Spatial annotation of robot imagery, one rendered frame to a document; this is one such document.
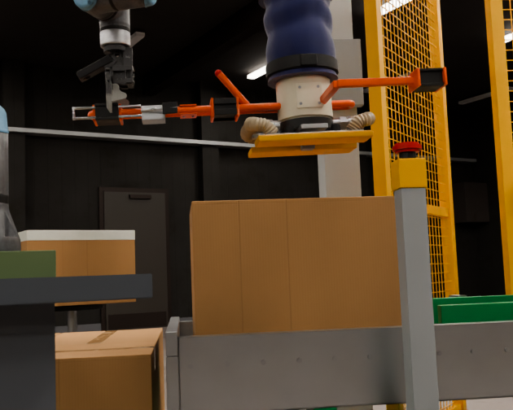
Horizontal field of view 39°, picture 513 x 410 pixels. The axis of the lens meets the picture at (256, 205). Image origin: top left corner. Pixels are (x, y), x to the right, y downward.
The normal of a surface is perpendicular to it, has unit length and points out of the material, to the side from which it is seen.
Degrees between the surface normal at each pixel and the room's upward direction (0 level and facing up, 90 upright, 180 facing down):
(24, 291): 90
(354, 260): 90
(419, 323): 90
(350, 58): 90
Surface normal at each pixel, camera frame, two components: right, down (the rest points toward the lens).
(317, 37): 0.41, -0.08
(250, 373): 0.10, -0.10
